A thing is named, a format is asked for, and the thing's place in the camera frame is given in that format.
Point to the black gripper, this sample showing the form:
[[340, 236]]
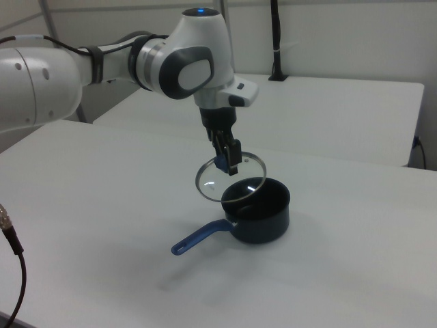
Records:
[[218, 119]]

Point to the glass lid with blue knob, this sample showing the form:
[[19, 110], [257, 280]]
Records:
[[211, 184]]

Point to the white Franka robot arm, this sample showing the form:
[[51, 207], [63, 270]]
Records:
[[34, 85]]

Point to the black pole with clamp foot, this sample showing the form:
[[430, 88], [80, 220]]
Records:
[[277, 61]]

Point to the white table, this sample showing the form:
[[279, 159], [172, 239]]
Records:
[[324, 112]]

